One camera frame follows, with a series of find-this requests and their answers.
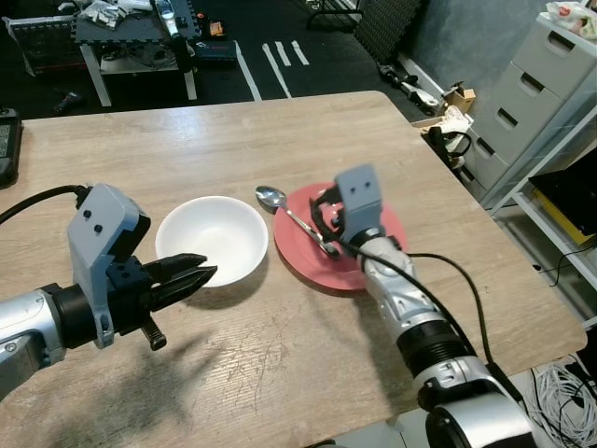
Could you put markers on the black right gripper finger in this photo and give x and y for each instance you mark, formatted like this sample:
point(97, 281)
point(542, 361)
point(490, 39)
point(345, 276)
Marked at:
point(339, 248)
point(323, 238)

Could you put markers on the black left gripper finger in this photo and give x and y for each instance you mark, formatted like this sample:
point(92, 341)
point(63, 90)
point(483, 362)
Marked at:
point(177, 264)
point(187, 285)

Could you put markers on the metal spoon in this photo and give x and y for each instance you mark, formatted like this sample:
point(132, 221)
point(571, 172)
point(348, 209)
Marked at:
point(270, 197)

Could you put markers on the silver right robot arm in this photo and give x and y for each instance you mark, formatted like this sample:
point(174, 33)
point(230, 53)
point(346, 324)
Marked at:
point(401, 299)

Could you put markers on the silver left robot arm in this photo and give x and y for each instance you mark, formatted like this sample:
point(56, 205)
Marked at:
point(19, 331)

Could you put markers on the red plate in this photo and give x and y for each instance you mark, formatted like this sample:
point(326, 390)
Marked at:
point(294, 247)

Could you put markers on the white bowl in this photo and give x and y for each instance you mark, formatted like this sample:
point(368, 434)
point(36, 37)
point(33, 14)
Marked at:
point(219, 233)

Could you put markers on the black and yellow case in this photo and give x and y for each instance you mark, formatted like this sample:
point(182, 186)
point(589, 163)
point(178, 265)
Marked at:
point(564, 201)

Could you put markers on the black and silver floor tool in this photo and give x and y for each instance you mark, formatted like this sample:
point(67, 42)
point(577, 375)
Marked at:
point(408, 84)

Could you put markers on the small cardboard box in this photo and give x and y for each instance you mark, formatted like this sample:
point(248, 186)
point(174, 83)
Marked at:
point(457, 100)

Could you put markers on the white metal shelf rack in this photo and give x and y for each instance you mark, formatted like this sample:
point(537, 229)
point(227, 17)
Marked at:
point(550, 149)

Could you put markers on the blue tool case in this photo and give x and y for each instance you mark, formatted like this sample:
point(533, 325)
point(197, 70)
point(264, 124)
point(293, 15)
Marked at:
point(213, 51)

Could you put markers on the black handheld controller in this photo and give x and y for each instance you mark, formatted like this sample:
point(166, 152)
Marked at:
point(9, 149)

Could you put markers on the grey drawer cabinet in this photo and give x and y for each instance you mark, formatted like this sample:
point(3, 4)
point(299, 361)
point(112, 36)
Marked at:
point(522, 84)

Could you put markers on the work table with grey mat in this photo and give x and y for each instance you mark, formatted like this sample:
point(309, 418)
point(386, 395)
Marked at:
point(131, 33)

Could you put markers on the white and red bag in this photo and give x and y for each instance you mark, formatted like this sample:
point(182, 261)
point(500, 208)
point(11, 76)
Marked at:
point(571, 17)

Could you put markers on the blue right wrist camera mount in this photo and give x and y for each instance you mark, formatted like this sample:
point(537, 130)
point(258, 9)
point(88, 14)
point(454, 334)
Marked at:
point(359, 196)

